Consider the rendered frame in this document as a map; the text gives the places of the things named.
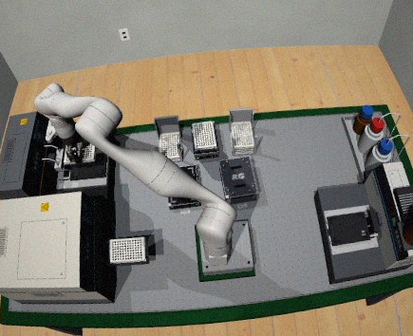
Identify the black plate nest with label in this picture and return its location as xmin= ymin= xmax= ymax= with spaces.
xmin=168 ymin=165 xmax=201 ymax=210

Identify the blue bottle cap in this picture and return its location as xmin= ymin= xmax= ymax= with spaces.
xmin=379 ymin=139 xmax=393 ymax=155
xmin=361 ymin=105 xmax=374 ymax=119

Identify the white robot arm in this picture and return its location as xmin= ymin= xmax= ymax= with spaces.
xmin=34 ymin=83 xmax=237 ymax=266

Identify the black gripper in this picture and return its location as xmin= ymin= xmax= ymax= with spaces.
xmin=59 ymin=131 xmax=84 ymax=163

